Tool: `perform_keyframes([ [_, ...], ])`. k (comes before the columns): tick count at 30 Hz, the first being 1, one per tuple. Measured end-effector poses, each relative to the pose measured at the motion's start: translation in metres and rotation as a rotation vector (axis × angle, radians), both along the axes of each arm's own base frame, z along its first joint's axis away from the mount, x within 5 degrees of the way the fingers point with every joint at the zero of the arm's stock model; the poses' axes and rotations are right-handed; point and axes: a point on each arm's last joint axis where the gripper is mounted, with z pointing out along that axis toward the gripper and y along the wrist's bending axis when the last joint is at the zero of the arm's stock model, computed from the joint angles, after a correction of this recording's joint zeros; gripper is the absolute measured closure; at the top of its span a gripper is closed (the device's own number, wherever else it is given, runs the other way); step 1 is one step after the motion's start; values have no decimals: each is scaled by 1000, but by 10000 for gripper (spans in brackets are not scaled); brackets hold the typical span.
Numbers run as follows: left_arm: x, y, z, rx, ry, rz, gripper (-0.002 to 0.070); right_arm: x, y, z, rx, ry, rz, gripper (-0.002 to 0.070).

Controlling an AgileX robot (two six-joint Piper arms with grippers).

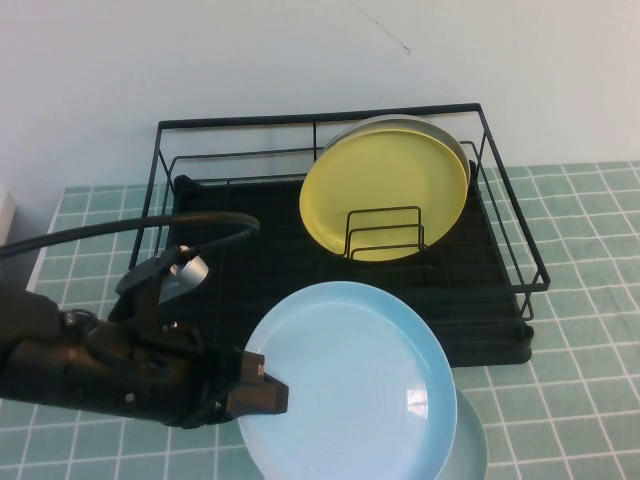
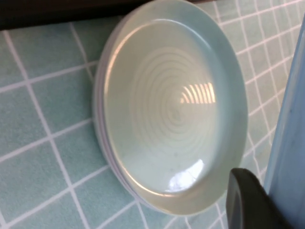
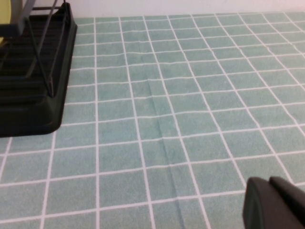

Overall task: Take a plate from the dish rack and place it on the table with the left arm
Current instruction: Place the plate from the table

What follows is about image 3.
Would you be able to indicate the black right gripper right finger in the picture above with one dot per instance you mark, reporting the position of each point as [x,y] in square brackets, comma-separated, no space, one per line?
[290,193]

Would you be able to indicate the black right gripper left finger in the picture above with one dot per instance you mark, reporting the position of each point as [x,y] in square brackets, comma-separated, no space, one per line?
[259,210]

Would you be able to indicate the yellow plate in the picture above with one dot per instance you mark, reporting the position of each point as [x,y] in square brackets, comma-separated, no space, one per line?
[4,12]

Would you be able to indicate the green checkered tablecloth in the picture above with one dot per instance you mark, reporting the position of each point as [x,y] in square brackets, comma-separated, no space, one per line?
[166,119]

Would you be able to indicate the black plastic drip tray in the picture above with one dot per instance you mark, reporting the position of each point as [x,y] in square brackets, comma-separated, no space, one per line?
[47,112]

